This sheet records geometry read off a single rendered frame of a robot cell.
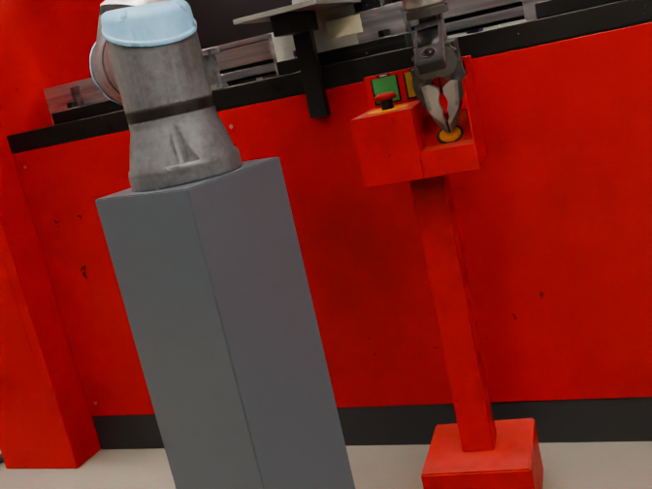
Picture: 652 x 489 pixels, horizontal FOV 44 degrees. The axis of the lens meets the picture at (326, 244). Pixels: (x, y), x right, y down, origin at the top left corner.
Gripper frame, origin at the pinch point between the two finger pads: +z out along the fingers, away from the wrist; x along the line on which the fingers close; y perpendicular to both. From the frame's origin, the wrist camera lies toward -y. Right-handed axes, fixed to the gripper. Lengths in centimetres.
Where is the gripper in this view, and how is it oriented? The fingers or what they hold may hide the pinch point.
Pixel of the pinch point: (447, 125)
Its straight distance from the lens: 144.0
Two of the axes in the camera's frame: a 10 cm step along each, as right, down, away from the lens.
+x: -9.4, 1.4, 3.1
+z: 2.4, 9.3, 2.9
